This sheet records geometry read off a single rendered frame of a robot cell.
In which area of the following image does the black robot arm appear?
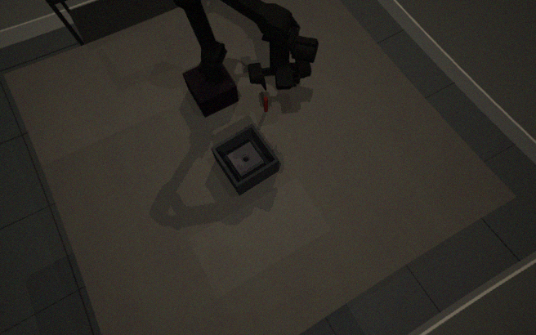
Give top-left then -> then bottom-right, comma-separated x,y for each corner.
173,0 -> 319,90

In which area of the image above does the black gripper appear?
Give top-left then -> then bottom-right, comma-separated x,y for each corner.
248,55 -> 311,91

